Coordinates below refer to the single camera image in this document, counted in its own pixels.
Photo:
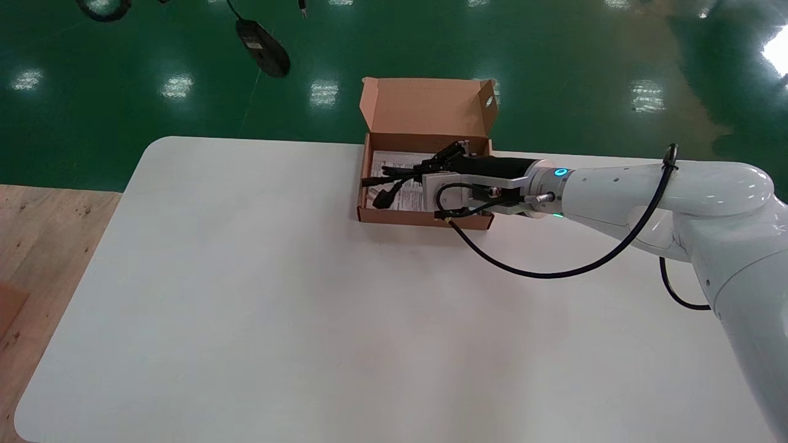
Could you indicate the brown cardboard storage box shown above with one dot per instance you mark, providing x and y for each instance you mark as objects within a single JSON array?
[{"x": 425, "y": 104}]

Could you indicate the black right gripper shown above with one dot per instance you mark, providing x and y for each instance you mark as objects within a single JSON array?
[{"x": 498, "y": 167}]

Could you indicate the printed white paper manual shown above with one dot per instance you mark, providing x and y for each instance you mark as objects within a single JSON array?
[{"x": 409, "y": 198}]

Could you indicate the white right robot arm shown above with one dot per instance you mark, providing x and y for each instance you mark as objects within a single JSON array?
[{"x": 708, "y": 191}]

